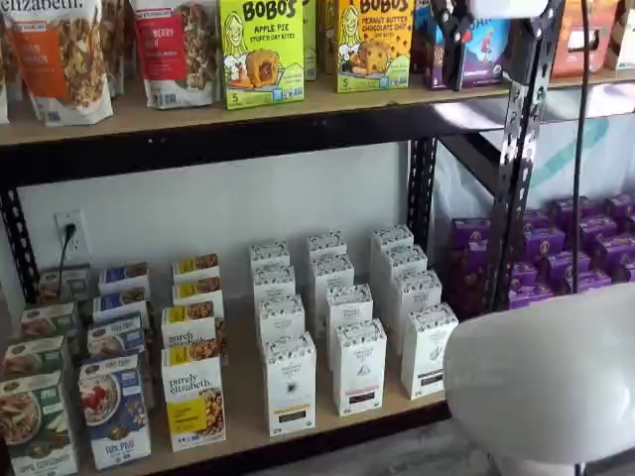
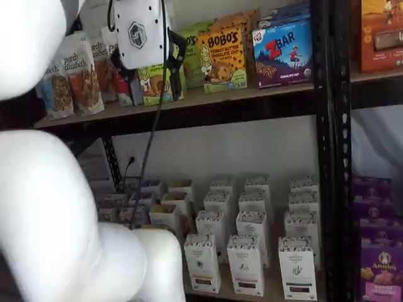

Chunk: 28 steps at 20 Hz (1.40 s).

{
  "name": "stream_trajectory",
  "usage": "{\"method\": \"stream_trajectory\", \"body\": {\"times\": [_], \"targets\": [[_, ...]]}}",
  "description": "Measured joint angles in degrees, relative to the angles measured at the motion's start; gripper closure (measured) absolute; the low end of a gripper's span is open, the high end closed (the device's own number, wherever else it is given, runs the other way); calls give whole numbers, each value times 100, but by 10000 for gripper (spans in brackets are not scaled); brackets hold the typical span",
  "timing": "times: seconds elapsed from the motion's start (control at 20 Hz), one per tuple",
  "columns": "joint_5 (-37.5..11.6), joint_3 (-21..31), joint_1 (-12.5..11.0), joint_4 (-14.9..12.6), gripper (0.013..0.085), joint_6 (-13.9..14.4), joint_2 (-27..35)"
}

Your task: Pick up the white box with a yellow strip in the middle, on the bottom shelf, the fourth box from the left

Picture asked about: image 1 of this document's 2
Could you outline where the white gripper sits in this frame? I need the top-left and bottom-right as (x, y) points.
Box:
(430, 0), (550, 93)

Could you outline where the white floral box yellow strip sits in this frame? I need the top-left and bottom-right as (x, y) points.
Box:
(264, 331), (318, 438)

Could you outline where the purple Zbar box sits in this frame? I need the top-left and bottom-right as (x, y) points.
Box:
(411, 0), (515, 92)

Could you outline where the yellow Bobo's peanut butter box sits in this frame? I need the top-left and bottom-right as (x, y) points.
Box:
(335, 0), (415, 94)
(319, 0), (341, 75)

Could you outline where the orange snack box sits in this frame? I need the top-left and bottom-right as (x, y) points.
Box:
(549, 0), (621, 79)

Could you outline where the green Bobo's apple pie box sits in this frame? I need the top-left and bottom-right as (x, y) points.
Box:
(302, 0), (318, 82)
(217, 0), (307, 111)

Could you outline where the short wooden shelf board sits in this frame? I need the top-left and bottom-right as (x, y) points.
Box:
(510, 66), (635, 93)

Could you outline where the white and brown snack box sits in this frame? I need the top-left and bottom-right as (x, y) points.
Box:
(612, 0), (635, 70)

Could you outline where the white floral box dark strip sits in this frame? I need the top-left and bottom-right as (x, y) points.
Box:
(400, 301), (460, 402)

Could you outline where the white floral box pink strip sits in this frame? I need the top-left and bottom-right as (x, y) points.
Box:
(330, 318), (388, 418)

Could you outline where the long wooden shelf board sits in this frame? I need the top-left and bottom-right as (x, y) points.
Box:
(0, 63), (517, 148)

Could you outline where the purely elizabeth yellow granola box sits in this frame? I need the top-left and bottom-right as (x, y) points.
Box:
(161, 341), (227, 453)
(161, 300), (220, 352)
(172, 277), (225, 312)
(172, 253), (221, 288)

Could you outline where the wooden shelf board with boxes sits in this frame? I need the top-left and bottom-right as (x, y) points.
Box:
(14, 277), (450, 472)

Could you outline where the green oatmeal box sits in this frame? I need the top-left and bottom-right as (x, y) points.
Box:
(0, 335), (68, 382)
(38, 265), (93, 304)
(0, 369), (80, 476)
(19, 301), (80, 344)

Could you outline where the white sheet with teal print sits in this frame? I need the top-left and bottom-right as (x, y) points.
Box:
(434, 81), (635, 219)

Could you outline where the red label granola bag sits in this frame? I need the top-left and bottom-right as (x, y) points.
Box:
(131, 0), (220, 110)

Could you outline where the plain granola bag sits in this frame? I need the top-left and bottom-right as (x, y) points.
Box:
(98, 0), (138, 98)

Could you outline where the orange label granola bag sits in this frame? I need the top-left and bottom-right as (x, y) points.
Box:
(2, 0), (115, 128)

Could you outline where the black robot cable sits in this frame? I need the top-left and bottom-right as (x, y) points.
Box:
(565, 0), (596, 311)

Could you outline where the white wall outlet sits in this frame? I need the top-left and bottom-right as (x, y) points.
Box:
(54, 208), (86, 255)

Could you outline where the black plug with cord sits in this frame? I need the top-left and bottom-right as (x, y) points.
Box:
(57, 222), (79, 301)

